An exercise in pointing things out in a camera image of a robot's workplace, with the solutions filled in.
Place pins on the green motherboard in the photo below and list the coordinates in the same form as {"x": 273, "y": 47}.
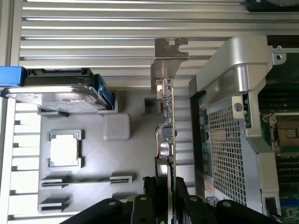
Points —
{"x": 287, "y": 168}

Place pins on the CPU socket with metal frame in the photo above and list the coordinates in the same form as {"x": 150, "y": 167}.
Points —
{"x": 286, "y": 133}

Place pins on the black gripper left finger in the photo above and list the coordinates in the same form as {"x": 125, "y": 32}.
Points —
{"x": 149, "y": 186}

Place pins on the silver open PC case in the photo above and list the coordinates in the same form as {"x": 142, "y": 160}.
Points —
{"x": 236, "y": 70}

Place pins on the grey plastic parts rack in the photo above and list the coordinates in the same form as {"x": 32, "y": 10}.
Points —
{"x": 98, "y": 158}

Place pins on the CPU chip with silver lid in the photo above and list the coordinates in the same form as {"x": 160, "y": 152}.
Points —
{"x": 64, "y": 149}

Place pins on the silver hard disk drive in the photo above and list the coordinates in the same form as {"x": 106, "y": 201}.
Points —
{"x": 58, "y": 98}

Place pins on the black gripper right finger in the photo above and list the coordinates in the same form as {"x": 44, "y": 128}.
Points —
{"x": 181, "y": 186}

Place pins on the blue plastic disk carrier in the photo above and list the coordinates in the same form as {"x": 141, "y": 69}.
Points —
{"x": 10, "y": 74}

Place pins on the black device on table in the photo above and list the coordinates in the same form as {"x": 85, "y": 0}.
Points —
{"x": 273, "y": 5}

